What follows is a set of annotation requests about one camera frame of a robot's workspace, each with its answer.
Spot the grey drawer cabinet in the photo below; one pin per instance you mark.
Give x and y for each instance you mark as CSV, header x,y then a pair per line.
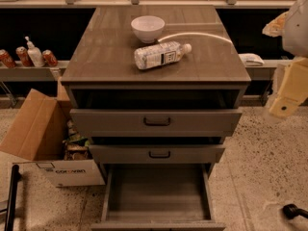
x,y
156,85

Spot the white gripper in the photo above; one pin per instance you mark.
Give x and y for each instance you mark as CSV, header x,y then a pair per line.
x,y
297,29

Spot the red soda can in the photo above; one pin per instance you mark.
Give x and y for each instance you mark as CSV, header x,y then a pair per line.
x,y
50,58
6,59
23,56

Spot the black chair leg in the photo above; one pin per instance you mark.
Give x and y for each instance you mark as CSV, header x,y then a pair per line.
x,y
10,208

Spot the grey drawer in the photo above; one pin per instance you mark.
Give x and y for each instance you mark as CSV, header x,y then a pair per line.
x,y
157,198
157,153
156,113

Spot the open cardboard box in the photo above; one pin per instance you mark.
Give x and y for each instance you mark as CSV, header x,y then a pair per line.
x,y
37,136

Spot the red soda can right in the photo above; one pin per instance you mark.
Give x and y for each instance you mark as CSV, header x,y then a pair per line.
x,y
50,58

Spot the folded white cloth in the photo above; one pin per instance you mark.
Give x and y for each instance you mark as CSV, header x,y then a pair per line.
x,y
250,59

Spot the grey top drawer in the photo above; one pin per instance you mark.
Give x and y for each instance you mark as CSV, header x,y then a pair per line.
x,y
156,113

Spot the grey bottom drawer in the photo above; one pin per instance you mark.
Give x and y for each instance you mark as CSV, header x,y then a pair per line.
x,y
157,198

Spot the red soda can left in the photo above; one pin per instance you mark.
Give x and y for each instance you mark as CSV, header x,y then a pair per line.
x,y
6,59

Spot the black caster wheel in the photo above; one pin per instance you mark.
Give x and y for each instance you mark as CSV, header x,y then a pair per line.
x,y
291,211

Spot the grey middle drawer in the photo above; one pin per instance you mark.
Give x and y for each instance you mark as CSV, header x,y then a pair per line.
x,y
157,153

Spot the red soda can middle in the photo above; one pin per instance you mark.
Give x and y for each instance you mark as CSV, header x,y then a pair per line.
x,y
23,56

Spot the snack packets in box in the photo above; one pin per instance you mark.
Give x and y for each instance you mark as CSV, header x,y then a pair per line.
x,y
76,146

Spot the clear plastic water bottle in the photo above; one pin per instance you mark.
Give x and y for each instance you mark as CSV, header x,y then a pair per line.
x,y
160,54

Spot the white ceramic bowl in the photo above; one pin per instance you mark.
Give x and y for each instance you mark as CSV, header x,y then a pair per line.
x,y
147,28

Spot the grey low shelf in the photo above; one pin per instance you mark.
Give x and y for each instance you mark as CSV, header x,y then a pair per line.
x,y
32,74

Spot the white pump bottle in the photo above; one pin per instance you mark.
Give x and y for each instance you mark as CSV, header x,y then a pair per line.
x,y
35,54

